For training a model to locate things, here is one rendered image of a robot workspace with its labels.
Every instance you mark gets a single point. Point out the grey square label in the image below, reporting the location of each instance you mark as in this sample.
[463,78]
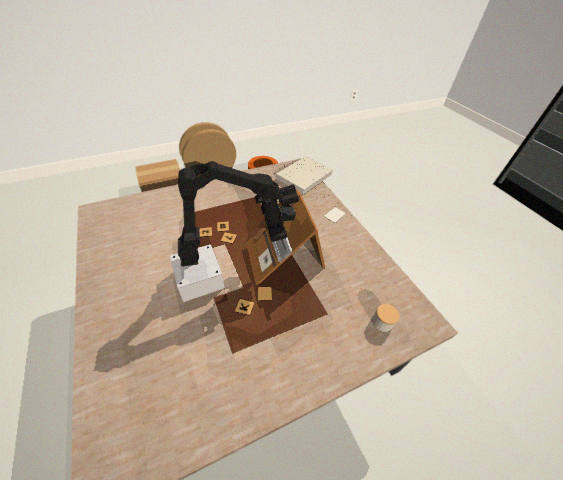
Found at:
[265,259]

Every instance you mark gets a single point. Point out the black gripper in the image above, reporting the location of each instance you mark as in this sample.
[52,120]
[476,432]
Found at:
[275,228]

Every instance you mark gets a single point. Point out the small white jar with orange lid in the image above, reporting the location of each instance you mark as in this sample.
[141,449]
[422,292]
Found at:
[385,318]

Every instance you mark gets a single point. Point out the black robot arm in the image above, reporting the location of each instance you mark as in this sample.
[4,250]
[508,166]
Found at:
[268,192]

